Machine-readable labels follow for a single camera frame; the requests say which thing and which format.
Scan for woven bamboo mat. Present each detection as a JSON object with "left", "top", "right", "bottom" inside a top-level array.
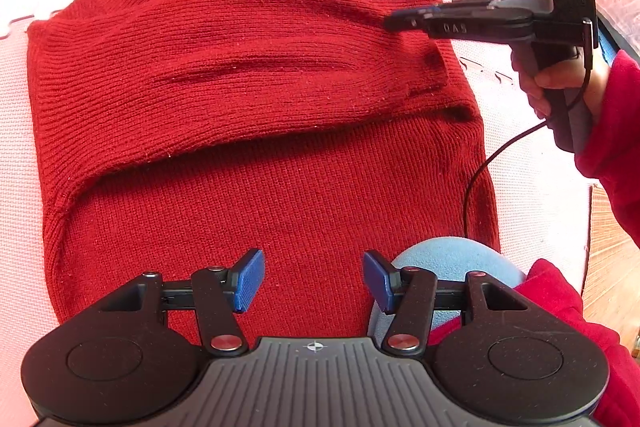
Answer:
[{"left": 581, "top": 183, "right": 640, "bottom": 358}]

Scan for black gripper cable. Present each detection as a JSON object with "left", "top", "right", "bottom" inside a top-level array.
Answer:
[{"left": 462, "top": 19, "right": 596, "bottom": 242}]

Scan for person's light blue trouser leg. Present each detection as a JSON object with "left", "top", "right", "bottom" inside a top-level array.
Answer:
[{"left": 367, "top": 237, "right": 527, "bottom": 343}]

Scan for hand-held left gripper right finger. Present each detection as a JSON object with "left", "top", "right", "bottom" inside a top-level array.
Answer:
[{"left": 362, "top": 250, "right": 531, "bottom": 355}]

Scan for person's red robe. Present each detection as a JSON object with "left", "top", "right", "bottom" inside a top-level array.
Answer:
[{"left": 427, "top": 258, "right": 640, "bottom": 427}]

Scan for person's right hand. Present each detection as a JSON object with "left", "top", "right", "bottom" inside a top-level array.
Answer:
[{"left": 511, "top": 52, "right": 607, "bottom": 118}]

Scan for person's right forearm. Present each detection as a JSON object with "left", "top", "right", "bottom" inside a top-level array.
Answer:
[{"left": 574, "top": 51, "right": 640, "bottom": 250}]

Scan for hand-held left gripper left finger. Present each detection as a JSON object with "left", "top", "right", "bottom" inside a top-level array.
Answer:
[{"left": 97, "top": 248, "right": 265, "bottom": 355}]

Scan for red knit sweater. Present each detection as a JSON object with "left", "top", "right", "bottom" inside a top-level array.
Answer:
[{"left": 26, "top": 0, "right": 501, "bottom": 340}]

